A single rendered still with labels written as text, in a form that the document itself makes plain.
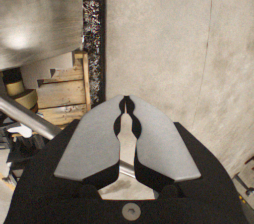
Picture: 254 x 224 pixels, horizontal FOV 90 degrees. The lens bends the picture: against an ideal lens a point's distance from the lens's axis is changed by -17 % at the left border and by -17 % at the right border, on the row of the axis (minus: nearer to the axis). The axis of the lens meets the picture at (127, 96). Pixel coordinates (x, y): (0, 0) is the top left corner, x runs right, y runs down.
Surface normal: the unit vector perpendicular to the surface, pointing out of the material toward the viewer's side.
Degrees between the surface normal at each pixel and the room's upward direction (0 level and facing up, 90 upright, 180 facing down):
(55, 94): 0
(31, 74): 8
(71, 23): 60
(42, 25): 39
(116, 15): 0
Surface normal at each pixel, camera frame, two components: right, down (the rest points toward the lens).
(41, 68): 0.19, 0.48
